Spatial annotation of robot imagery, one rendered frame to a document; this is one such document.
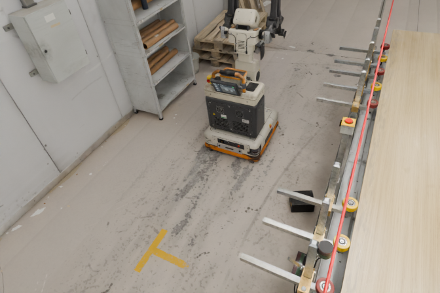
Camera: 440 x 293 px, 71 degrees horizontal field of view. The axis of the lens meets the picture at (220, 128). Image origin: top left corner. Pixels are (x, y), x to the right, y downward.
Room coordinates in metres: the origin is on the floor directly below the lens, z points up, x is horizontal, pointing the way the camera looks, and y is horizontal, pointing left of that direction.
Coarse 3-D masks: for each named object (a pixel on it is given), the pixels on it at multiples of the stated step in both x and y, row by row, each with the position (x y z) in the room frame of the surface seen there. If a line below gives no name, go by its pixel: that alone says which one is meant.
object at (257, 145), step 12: (276, 120) 2.62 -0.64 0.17; (204, 132) 2.47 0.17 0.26; (216, 132) 2.42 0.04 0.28; (228, 132) 2.40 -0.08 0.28; (264, 132) 2.34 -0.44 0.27; (216, 144) 2.37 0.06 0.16; (252, 144) 2.18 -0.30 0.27; (264, 144) 2.29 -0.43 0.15; (240, 156) 2.22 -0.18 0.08; (252, 156) 2.17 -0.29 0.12
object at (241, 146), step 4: (216, 136) 2.37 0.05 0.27; (216, 140) 2.36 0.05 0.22; (220, 140) 2.34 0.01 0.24; (224, 140) 2.32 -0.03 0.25; (228, 140) 2.29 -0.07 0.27; (232, 140) 2.28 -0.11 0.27; (224, 144) 2.32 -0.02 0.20; (228, 144) 2.29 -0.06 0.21; (232, 144) 2.27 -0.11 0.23; (236, 144) 2.24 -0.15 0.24; (240, 144) 2.22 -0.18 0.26; (244, 144) 2.21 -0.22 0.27; (240, 148) 2.22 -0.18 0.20; (244, 148) 2.20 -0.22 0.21; (248, 148) 2.17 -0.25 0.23
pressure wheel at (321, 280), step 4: (320, 280) 0.59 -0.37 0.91; (324, 280) 0.59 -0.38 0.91; (316, 284) 0.57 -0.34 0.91; (320, 284) 0.57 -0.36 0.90; (324, 284) 0.56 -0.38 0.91; (332, 284) 0.56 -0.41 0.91; (316, 288) 0.56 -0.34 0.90; (320, 288) 0.55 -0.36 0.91; (328, 288) 0.55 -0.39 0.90; (332, 288) 0.55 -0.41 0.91; (320, 292) 0.54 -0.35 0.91; (328, 292) 0.53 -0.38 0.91; (332, 292) 0.53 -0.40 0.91
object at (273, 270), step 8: (240, 256) 0.77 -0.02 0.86; (248, 256) 0.76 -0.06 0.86; (256, 264) 0.72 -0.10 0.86; (264, 264) 0.71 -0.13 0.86; (272, 272) 0.67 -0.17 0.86; (280, 272) 0.66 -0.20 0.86; (288, 272) 0.66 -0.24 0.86; (288, 280) 0.63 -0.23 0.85; (296, 280) 0.62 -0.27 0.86; (312, 288) 0.57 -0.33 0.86
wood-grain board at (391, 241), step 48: (432, 48) 2.51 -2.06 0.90; (384, 96) 1.88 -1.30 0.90; (432, 96) 1.81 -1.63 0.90; (384, 144) 1.38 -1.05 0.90; (432, 144) 1.33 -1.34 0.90; (384, 192) 1.01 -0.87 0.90; (432, 192) 0.97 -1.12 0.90; (384, 240) 0.74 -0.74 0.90; (432, 240) 0.71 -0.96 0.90; (384, 288) 0.52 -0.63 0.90; (432, 288) 0.50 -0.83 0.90
